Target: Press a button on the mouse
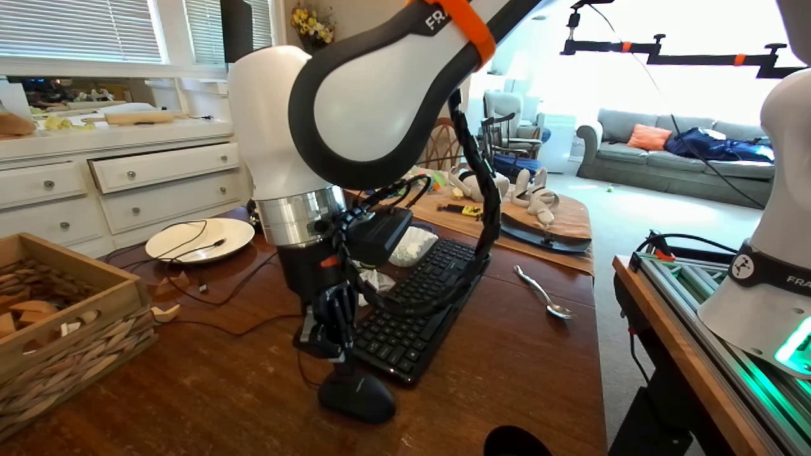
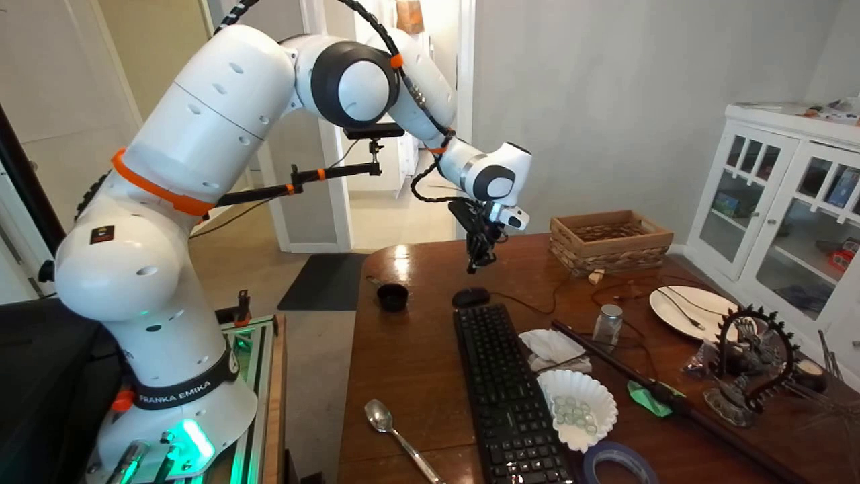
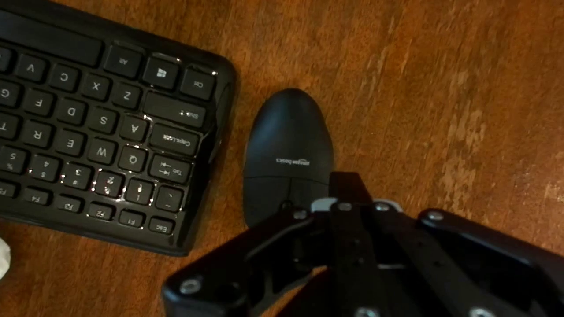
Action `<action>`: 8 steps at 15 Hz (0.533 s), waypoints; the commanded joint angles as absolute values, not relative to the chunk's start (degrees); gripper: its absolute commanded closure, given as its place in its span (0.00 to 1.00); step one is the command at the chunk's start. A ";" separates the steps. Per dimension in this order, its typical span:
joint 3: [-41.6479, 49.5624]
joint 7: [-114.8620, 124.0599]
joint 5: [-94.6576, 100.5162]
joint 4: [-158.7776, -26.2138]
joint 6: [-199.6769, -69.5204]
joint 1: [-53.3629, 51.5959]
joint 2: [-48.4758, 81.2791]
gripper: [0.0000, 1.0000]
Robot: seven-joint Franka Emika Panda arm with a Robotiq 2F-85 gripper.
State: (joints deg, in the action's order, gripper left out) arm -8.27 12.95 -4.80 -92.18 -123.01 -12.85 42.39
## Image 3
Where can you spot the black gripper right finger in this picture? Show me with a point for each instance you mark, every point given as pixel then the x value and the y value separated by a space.
pixel 410 269

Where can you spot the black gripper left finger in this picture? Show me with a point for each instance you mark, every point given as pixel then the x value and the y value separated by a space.
pixel 234 274

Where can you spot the black computer mouse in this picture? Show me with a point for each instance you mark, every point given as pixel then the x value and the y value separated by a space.
pixel 287 141

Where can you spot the black computer keyboard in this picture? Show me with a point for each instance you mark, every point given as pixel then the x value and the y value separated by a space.
pixel 88 116

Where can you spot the crumpled white tissue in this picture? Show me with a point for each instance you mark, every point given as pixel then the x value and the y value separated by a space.
pixel 3 257

